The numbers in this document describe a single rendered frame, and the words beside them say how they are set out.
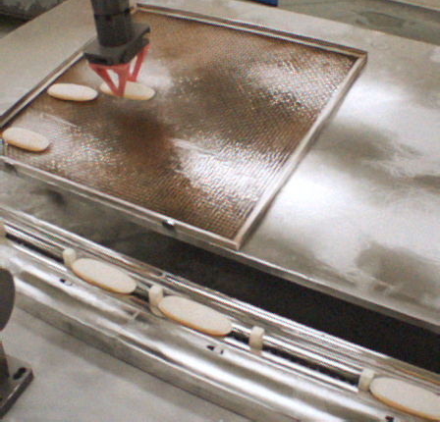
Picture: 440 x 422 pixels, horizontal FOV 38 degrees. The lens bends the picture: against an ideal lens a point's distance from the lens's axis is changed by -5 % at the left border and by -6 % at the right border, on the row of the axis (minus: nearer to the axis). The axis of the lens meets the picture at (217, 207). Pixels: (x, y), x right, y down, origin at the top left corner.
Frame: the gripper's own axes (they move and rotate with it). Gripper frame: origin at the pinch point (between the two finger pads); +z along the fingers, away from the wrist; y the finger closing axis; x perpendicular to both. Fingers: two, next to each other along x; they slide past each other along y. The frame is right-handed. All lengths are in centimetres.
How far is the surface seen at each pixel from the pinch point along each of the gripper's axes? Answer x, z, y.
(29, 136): -11.2, 3.5, 13.0
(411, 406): 56, 6, 35
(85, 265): 11.2, 5.8, 30.8
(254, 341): 36.2, 5.9, 33.1
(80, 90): -10.1, 3.3, -0.4
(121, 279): 16.8, 5.9, 30.8
